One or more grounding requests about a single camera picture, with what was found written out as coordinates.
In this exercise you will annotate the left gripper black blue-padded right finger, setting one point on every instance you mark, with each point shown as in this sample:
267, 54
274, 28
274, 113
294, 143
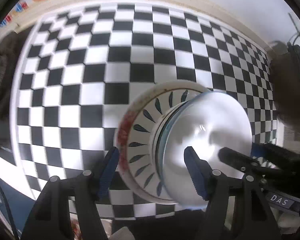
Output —
252, 217

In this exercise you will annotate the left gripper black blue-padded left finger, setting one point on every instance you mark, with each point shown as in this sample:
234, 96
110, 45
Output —
50, 215

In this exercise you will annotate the patterned ceramic bowl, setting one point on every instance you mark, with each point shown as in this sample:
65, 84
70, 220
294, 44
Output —
135, 136

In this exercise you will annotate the black rice cooker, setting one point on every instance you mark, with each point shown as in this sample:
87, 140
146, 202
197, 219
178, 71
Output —
285, 80

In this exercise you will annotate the checkered black white mat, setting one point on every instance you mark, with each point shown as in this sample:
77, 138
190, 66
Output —
81, 68

